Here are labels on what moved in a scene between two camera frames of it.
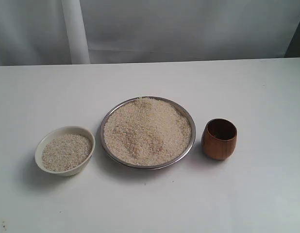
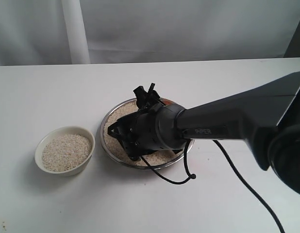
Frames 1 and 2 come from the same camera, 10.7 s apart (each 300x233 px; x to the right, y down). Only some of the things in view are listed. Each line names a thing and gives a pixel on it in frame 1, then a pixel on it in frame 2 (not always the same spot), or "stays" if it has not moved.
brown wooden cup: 219,139 to 167,102
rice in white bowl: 65,151 stays
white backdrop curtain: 29,32 stays
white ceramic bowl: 65,151 stays
